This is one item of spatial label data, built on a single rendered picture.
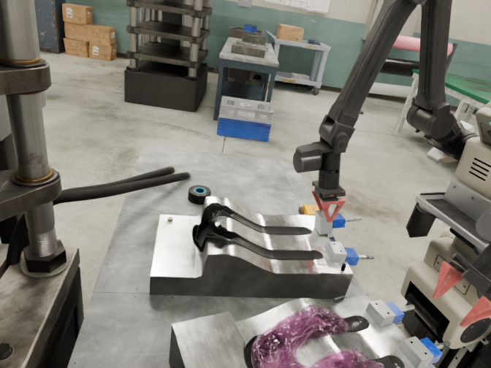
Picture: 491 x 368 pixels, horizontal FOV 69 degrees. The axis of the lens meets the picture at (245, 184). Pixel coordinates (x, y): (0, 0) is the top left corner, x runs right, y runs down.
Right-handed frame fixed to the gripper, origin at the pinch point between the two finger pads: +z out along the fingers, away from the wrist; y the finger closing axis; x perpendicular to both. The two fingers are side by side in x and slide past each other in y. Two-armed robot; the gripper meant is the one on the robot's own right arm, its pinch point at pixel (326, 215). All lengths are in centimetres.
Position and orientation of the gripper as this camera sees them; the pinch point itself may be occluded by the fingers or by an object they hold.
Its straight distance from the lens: 107.4
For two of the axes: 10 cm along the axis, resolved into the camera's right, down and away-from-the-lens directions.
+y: 1.3, 3.4, -9.3
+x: 9.9, -0.7, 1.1
